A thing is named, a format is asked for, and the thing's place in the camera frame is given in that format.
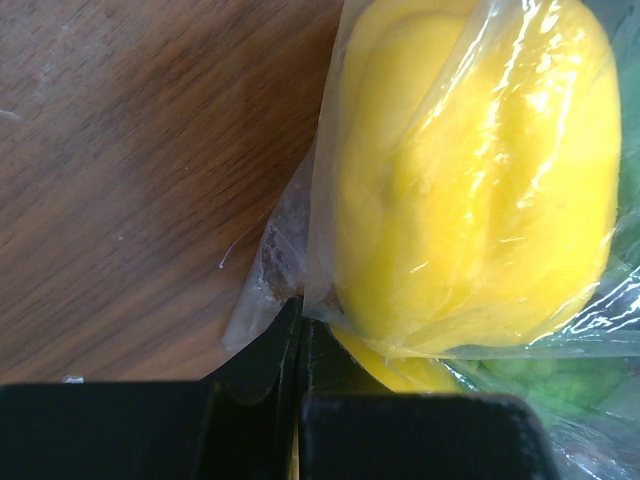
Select green fake grapes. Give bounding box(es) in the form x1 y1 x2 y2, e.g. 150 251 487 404
444 357 639 424

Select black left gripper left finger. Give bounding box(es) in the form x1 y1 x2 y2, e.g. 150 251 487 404
1 297 302 479

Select clear zip top bag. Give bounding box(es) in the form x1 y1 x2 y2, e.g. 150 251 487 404
222 1 639 479

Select yellow fake bell pepper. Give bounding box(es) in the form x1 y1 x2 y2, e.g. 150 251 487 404
334 1 621 354

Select dark green fake pepper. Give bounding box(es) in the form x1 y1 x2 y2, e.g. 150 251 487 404
586 1 639 276

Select yellow fake lemon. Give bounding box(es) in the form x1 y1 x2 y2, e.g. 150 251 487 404
330 327 463 393

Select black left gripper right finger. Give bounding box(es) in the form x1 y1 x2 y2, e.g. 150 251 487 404
298 320 560 479

